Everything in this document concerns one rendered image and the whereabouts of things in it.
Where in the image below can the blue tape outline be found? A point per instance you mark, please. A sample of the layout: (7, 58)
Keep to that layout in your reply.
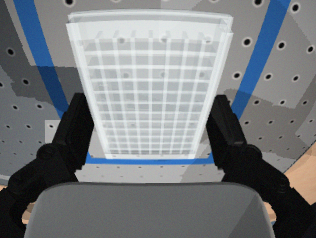
(30, 23)

